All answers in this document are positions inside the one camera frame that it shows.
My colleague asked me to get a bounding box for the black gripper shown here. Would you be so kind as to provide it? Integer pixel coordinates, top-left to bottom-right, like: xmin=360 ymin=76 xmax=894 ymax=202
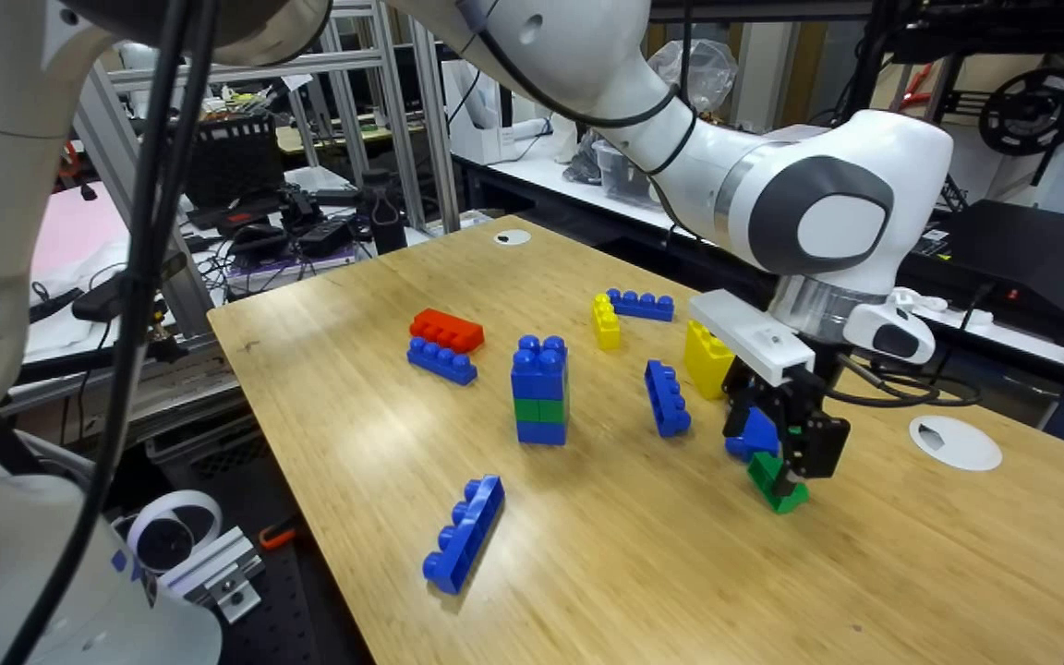
xmin=722 ymin=357 xmax=854 ymax=484

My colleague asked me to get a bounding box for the low blue stack block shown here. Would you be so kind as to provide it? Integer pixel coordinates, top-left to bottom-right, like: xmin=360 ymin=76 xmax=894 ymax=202
xmin=513 ymin=417 xmax=572 ymax=451

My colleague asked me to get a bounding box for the green stack block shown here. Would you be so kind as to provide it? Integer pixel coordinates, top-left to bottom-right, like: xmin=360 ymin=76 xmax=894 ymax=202
xmin=513 ymin=396 xmax=572 ymax=428

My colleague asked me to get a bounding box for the tall blue stack block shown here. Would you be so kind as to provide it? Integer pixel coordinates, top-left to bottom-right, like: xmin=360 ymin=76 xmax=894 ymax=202
xmin=509 ymin=334 xmax=572 ymax=408

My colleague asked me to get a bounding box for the large yellow block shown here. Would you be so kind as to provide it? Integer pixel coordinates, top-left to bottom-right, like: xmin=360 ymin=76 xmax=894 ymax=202
xmin=681 ymin=321 xmax=740 ymax=403

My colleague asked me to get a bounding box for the blue long block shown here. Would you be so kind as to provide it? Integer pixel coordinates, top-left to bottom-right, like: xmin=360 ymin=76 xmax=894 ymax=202
xmin=643 ymin=356 xmax=696 ymax=440
xmin=403 ymin=337 xmax=481 ymax=389
xmin=418 ymin=474 xmax=509 ymax=597

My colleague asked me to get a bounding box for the small blue block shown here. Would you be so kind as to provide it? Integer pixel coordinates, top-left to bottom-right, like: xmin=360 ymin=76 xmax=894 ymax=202
xmin=605 ymin=283 xmax=681 ymax=324

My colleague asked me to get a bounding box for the small yellow block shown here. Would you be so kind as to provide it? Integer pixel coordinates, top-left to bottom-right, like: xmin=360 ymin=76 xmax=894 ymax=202
xmin=586 ymin=293 xmax=626 ymax=356

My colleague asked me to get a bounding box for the red long block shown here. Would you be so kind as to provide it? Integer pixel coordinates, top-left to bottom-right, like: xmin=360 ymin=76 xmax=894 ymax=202
xmin=405 ymin=308 xmax=487 ymax=356

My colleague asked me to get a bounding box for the black equipment case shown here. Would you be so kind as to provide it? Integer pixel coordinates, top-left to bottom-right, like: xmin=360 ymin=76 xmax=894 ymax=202
xmin=942 ymin=198 xmax=1064 ymax=352

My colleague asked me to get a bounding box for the clear plastic bag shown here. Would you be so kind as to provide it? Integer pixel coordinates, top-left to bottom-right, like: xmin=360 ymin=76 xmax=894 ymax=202
xmin=648 ymin=33 xmax=747 ymax=123

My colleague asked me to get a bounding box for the black filament spool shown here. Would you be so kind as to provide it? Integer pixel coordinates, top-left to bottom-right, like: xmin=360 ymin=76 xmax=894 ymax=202
xmin=977 ymin=61 xmax=1064 ymax=160

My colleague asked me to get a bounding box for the black mesh basket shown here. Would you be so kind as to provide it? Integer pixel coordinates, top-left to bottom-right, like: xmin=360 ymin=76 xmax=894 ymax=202
xmin=178 ymin=106 xmax=288 ymax=213

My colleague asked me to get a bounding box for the pink sheet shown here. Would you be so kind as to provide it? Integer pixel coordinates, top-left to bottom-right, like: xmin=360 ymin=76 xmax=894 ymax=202
xmin=30 ymin=181 xmax=147 ymax=311

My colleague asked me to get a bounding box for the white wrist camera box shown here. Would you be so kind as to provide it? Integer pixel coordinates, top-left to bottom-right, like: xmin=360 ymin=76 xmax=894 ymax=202
xmin=687 ymin=283 xmax=819 ymax=389

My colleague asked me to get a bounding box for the black 3D printer frame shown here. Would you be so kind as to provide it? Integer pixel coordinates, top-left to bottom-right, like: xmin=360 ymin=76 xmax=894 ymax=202
xmin=860 ymin=0 xmax=1064 ymax=268

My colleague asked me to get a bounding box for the aluminium profile frame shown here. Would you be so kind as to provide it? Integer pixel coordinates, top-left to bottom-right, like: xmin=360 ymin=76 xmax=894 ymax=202
xmin=67 ymin=0 xmax=463 ymax=342

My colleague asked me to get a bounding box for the white round bracket device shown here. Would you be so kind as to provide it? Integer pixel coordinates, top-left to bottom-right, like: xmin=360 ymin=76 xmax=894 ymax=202
xmin=123 ymin=488 xmax=267 ymax=628

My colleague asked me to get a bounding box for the black camera on stand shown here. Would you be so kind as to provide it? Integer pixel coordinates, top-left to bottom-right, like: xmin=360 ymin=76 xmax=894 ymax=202
xmin=26 ymin=262 xmax=194 ymax=372

